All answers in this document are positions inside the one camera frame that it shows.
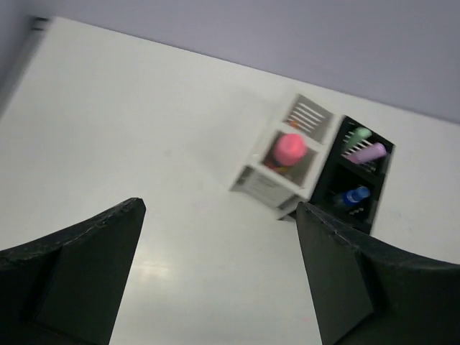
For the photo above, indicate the green highlighter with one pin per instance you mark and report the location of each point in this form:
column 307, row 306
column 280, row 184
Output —
column 357, row 136

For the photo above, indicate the white slatted pen holder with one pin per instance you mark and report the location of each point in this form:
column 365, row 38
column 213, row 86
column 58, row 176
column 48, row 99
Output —
column 318, row 126

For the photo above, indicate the purple highlighter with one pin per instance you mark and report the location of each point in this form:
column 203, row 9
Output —
column 368, row 154

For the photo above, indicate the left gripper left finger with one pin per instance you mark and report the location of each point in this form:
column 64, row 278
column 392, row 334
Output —
column 66, row 287

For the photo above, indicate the clear blue-capped spray bottle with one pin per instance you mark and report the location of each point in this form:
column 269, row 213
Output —
column 351, row 198

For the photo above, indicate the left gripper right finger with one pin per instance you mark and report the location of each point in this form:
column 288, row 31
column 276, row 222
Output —
column 366, row 291

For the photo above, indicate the pink-capped marker tube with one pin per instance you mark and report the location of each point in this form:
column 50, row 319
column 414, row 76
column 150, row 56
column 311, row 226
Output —
column 287, row 151

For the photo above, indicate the black slatted pen holder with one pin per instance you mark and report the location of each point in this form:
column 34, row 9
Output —
column 340, row 174

